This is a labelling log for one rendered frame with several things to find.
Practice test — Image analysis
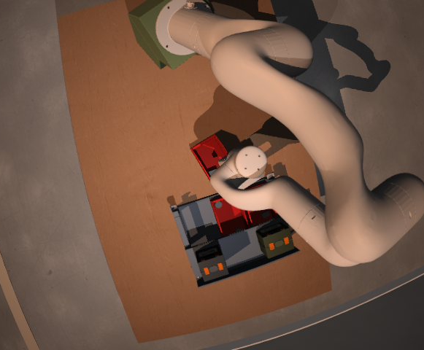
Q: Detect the red bin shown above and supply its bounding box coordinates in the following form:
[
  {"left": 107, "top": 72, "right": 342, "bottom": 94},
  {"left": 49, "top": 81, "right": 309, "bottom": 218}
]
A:
[
  {"left": 210, "top": 196, "right": 249, "bottom": 236},
  {"left": 244, "top": 183, "right": 277, "bottom": 227},
  {"left": 190, "top": 136, "right": 228, "bottom": 181}
]

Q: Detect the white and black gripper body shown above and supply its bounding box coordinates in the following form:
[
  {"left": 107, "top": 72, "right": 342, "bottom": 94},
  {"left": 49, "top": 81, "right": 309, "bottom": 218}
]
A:
[{"left": 218, "top": 155, "right": 228, "bottom": 166}]

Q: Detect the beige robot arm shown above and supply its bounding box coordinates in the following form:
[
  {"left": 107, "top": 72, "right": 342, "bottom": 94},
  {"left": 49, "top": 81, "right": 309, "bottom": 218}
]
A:
[{"left": 155, "top": 0, "right": 424, "bottom": 267}]

